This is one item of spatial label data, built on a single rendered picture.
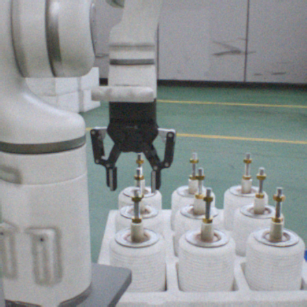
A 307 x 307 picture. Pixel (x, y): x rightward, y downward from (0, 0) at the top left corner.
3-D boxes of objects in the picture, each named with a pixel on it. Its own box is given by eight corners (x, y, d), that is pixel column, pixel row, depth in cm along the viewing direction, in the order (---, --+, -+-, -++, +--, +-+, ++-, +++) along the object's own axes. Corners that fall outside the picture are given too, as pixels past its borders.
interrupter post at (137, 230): (138, 235, 75) (138, 218, 75) (146, 240, 74) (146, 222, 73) (127, 239, 74) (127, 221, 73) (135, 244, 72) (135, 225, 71)
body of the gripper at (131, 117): (163, 91, 70) (163, 147, 73) (113, 90, 72) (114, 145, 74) (154, 96, 63) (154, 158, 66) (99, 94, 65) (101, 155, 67)
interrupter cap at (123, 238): (142, 227, 79) (142, 223, 79) (168, 241, 73) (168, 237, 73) (106, 238, 74) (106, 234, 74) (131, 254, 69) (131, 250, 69)
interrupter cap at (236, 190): (255, 201, 92) (256, 198, 92) (223, 194, 96) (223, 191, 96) (268, 191, 98) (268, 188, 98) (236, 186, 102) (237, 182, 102)
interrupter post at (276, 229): (278, 243, 72) (279, 225, 72) (266, 239, 74) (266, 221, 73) (285, 238, 74) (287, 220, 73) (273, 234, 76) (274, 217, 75)
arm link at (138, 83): (88, 102, 62) (87, 57, 60) (111, 94, 72) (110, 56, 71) (151, 103, 60) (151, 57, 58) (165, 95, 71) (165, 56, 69)
